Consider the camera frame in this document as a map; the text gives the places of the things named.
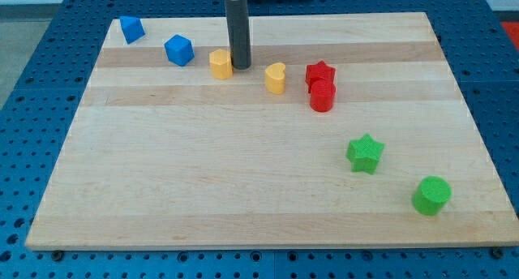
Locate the yellow hexagon block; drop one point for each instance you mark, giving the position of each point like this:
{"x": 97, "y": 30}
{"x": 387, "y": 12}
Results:
{"x": 220, "y": 64}

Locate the green cylinder block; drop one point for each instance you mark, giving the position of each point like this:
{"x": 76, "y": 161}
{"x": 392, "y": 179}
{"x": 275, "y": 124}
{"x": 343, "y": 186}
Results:
{"x": 431, "y": 195}

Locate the red cylinder block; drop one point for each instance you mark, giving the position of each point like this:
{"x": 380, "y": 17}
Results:
{"x": 322, "y": 95}

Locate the green star block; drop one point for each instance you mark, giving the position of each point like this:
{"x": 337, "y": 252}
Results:
{"x": 364, "y": 154}

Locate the blue triangular prism block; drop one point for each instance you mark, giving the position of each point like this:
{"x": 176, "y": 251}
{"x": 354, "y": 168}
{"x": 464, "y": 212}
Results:
{"x": 132, "y": 28}

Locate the blue cube block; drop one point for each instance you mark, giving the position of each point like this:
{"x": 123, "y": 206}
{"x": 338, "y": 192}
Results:
{"x": 179, "y": 50}

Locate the yellow heart block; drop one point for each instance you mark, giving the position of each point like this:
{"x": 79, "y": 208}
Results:
{"x": 274, "y": 78}

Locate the red star block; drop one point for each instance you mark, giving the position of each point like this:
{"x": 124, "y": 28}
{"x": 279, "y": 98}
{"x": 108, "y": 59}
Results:
{"x": 320, "y": 70}

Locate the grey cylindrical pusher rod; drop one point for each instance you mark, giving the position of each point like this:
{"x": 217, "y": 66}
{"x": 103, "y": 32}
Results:
{"x": 236, "y": 12}

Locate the wooden board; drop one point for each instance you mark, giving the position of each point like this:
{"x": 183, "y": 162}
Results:
{"x": 163, "y": 157}

